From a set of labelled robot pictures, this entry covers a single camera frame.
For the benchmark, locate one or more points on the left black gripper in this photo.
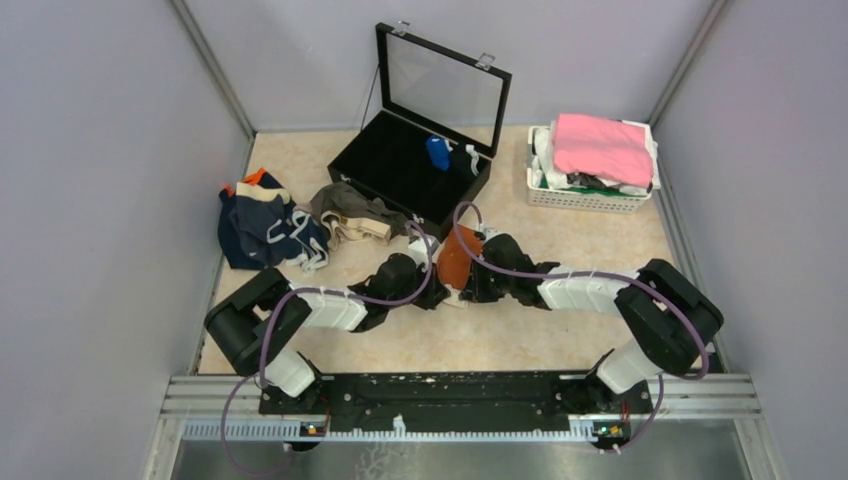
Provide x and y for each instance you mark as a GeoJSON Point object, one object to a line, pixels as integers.
{"type": "Point", "coordinates": [435, 293]}

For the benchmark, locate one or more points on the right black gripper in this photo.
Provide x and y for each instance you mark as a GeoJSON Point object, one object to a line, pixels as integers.
{"type": "Point", "coordinates": [478, 292]}

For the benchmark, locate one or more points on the orange underwear white waistband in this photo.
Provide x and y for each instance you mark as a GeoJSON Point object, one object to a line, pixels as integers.
{"type": "Point", "coordinates": [454, 263]}

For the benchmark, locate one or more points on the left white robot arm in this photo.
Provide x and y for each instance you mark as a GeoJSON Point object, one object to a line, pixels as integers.
{"type": "Point", "coordinates": [259, 319]}

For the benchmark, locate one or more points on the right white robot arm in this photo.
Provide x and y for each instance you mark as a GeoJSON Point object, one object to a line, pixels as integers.
{"type": "Point", "coordinates": [670, 320]}

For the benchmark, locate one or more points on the olive beige underwear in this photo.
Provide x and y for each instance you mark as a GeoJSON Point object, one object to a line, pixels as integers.
{"type": "Point", "coordinates": [346, 215]}

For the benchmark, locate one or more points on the black white rolled underwear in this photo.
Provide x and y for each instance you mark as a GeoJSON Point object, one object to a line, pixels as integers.
{"type": "Point", "coordinates": [464, 161]}

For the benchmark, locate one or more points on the blue rolled underwear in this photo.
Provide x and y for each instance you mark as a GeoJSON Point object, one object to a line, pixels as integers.
{"type": "Point", "coordinates": [438, 150]}

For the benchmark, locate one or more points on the white plastic basket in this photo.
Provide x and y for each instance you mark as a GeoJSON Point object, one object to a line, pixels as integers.
{"type": "Point", "coordinates": [539, 194]}

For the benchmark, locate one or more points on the white clothes in basket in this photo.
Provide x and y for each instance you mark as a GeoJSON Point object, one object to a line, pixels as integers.
{"type": "Point", "coordinates": [558, 180]}

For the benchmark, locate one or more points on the black box glass lid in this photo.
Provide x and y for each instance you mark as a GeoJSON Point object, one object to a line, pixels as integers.
{"type": "Point", "coordinates": [425, 89]}

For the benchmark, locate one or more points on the navy blue clothes pile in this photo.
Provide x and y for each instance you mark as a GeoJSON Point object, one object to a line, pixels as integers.
{"type": "Point", "coordinates": [261, 226]}

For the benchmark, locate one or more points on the pink folded cloth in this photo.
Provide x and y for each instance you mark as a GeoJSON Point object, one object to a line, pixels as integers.
{"type": "Point", "coordinates": [613, 150]}

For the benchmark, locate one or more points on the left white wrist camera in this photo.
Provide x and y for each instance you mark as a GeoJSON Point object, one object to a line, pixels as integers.
{"type": "Point", "coordinates": [423, 252]}

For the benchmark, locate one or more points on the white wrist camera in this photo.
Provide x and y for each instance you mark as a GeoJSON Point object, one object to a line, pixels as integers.
{"type": "Point", "coordinates": [484, 233]}
{"type": "Point", "coordinates": [423, 252]}

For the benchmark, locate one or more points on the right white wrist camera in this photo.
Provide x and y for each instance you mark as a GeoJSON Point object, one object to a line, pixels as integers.
{"type": "Point", "coordinates": [484, 233]}

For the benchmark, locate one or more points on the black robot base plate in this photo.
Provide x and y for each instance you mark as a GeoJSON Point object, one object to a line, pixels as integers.
{"type": "Point", "coordinates": [457, 402]}

